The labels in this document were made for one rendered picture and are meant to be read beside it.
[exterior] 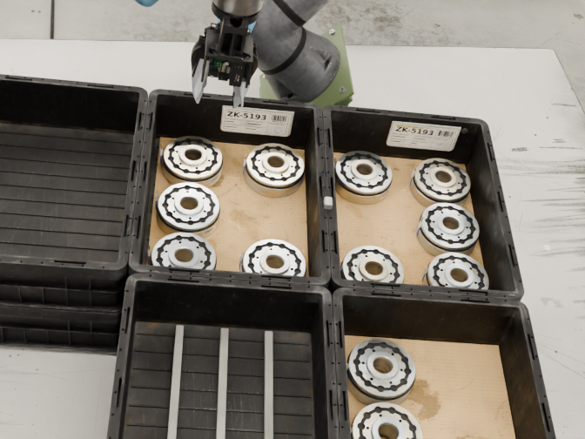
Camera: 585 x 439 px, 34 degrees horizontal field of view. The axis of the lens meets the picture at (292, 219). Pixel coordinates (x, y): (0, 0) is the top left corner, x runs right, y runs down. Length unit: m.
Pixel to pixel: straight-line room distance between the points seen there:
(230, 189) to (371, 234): 0.25
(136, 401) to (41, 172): 0.47
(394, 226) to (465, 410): 0.36
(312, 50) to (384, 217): 0.37
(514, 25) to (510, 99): 1.49
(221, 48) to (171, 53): 0.69
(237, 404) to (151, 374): 0.13
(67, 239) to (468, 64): 1.07
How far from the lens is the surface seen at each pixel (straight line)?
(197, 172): 1.65
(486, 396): 1.51
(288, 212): 1.65
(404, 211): 1.70
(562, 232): 1.96
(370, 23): 3.49
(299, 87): 1.85
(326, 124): 1.67
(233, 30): 1.40
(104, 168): 1.69
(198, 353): 1.46
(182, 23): 3.35
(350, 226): 1.65
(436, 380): 1.50
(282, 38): 1.80
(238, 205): 1.64
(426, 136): 1.75
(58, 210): 1.63
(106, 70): 2.07
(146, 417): 1.40
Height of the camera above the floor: 2.05
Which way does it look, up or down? 48 degrees down
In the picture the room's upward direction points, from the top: 12 degrees clockwise
